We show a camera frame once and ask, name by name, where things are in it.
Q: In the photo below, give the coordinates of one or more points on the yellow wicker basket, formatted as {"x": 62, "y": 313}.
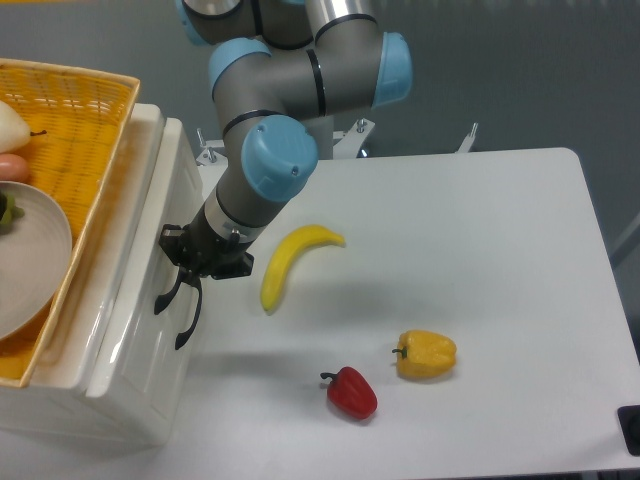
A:
{"x": 84, "y": 113}

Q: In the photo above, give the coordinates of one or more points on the grey plate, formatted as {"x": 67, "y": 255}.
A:
{"x": 35, "y": 255}

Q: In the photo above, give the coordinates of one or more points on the red toy bell pepper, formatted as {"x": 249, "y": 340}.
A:
{"x": 349, "y": 391}

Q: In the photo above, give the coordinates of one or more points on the white drawer cabinet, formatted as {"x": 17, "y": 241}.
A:
{"x": 56, "y": 401}

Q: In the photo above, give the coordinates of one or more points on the dark green toy vegetable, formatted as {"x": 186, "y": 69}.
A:
{"x": 10, "y": 212}

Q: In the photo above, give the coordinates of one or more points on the yellow toy bell pepper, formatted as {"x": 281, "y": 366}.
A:
{"x": 424, "y": 354}

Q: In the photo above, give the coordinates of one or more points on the black corner object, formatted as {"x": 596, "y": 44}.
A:
{"x": 629, "y": 420}

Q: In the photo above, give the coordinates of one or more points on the pink toy sausage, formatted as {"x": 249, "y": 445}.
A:
{"x": 13, "y": 168}

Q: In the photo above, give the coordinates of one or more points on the yellow toy banana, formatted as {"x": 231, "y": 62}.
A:
{"x": 288, "y": 251}

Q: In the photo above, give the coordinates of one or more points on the white top drawer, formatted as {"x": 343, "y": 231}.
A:
{"x": 140, "y": 372}

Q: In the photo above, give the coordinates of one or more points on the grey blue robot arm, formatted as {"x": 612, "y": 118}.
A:
{"x": 275, "y": 66}

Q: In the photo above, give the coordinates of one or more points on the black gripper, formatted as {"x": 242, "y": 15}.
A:
{"x": 210, "y": 255}

